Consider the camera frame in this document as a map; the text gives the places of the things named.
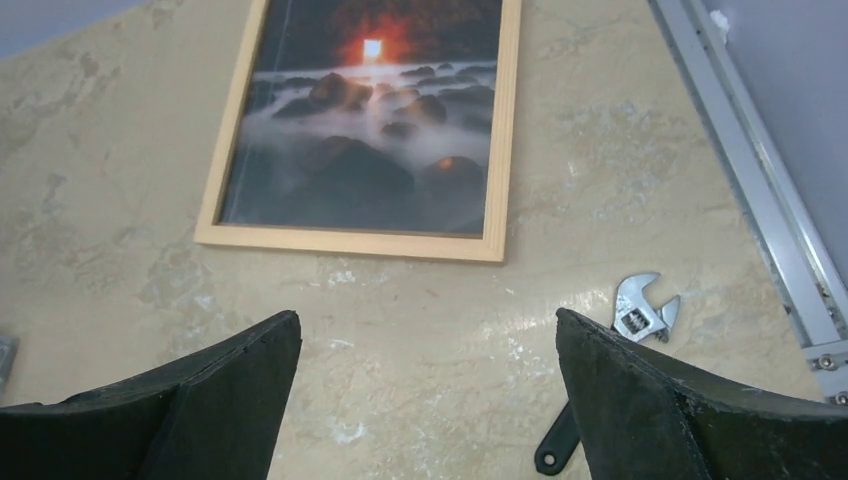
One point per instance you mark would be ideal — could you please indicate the aluminium side rail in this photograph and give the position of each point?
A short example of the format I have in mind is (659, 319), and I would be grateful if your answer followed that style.
(809, 284)

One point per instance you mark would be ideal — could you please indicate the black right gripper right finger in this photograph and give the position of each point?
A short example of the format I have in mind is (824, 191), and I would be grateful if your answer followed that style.
(642, 414)

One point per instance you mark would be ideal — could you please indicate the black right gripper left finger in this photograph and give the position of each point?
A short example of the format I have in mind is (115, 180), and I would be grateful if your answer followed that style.
(213, 414)

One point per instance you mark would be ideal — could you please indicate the wooden picture frame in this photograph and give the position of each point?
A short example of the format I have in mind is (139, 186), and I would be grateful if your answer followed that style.
(380, 128)

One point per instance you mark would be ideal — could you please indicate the clear plastic screw box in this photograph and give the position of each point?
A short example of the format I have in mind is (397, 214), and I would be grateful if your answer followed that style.
(8, 350)

